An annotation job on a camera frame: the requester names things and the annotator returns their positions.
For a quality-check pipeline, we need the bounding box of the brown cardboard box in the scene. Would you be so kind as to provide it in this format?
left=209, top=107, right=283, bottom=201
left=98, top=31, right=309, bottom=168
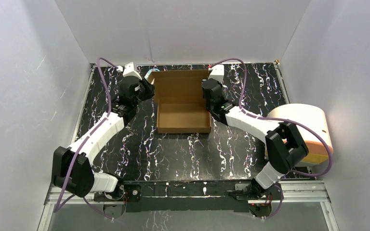
left=148, top=70, right=212, bottom=134

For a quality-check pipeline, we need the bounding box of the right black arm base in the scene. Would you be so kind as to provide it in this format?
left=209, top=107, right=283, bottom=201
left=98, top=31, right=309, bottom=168
left=225, top=179, right=284, bottom=220

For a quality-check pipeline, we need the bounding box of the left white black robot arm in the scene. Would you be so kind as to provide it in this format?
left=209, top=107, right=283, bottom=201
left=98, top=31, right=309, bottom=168
left=51, top=76, right=155, bottom=200

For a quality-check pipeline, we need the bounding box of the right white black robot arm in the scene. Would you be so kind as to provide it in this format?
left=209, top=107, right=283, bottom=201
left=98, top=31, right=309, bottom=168
left=201, top=79, right=309, bottom=199

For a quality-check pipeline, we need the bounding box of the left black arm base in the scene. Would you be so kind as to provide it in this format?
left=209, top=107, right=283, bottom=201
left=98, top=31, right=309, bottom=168
left=94, top=183, right=142, bottom=219

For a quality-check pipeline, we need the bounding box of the teal white packaged item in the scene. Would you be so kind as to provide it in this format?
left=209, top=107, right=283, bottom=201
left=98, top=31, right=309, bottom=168
left=145, top=68, right=160, bottom=79

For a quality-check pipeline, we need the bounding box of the large white tape roll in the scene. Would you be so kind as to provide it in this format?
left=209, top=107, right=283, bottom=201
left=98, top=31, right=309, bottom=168
left=267, top=103, right=333, bottom=167

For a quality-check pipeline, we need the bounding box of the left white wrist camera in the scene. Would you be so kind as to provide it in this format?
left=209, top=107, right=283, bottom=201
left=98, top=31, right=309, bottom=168
left=117, top=62, right=142, bottom=83

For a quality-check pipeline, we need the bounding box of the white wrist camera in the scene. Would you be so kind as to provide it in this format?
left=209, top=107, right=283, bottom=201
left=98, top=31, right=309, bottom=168
left=208, top=64, right=225, bottom=83
left=117, top=62, right=142, bottom=83

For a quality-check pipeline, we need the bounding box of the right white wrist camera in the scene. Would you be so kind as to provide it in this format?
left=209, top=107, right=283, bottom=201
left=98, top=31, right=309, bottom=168
left=208, top=64, right=225, bottom=83

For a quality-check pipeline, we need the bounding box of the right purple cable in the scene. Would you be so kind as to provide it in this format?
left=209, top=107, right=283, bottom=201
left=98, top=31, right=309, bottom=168
left=208, top=58, right=334, bottom=219

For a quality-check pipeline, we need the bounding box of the purple cable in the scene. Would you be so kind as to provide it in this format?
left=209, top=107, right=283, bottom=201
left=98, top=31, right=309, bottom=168
left=208, top=58, right=334, bottom=219
left=53, top=57, right=122, bottom=220

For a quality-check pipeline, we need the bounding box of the aluminium frame rail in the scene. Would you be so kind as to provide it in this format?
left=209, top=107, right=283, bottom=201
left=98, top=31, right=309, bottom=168
left=38, top=180, right=338, bottom=231

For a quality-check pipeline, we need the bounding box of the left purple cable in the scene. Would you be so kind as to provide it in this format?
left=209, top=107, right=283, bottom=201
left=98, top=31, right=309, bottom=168
left=53, top=57, right=122, bottom=220

